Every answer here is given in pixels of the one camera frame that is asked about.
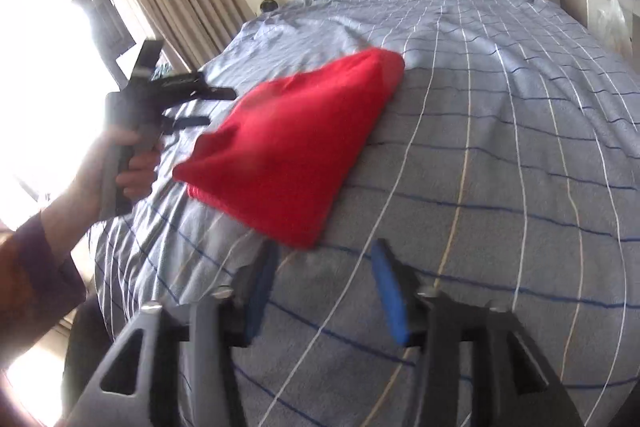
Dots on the clear plastic bag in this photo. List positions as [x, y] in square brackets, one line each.
[612, 19]

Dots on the red knit sweater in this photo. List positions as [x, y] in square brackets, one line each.
[290, 142]

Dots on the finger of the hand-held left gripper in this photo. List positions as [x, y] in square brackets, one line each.
[217, 93]
[187, 123]

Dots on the person's left hand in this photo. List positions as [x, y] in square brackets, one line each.
[137, 174]

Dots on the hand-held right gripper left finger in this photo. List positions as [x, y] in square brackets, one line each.
[262, 297]

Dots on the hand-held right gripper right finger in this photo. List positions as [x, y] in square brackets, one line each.
[391, 294]

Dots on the dark window frame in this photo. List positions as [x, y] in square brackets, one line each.
[107, 22]

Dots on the grey checked blanket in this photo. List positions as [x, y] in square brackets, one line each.
[475, 132]

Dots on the round bedside device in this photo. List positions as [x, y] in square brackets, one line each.
[270, 5]

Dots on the person's left forearm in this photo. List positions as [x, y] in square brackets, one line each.
[35, 267]

